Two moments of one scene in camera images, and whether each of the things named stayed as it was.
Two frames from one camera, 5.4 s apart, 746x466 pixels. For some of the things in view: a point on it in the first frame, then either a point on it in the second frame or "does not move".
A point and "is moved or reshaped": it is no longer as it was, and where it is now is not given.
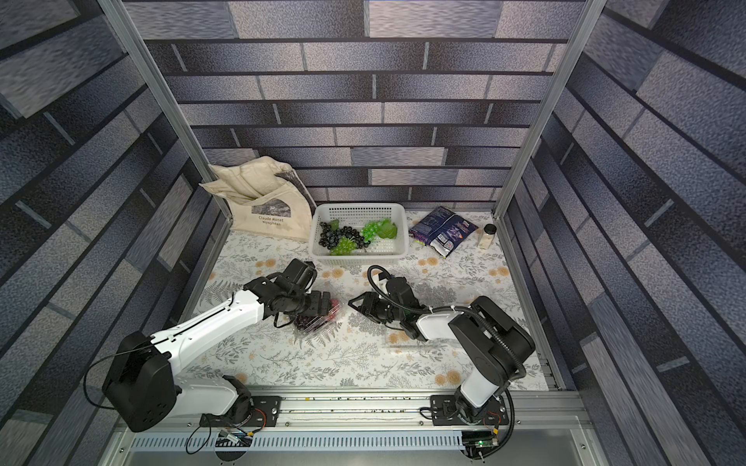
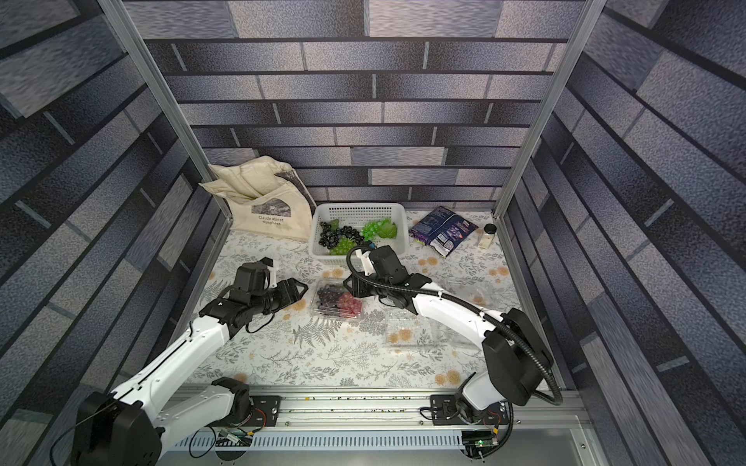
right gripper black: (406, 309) → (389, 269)
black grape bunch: (330, 234) does not move
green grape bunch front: (345, 246) does not move
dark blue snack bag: (443, 229) does not move
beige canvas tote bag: (264, 196) does not move
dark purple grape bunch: (303, 321) is moved or reshaped
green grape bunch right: (375, 229) does not move
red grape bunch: (334, 304) → (350, 306)
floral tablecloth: (352, 349) does not move
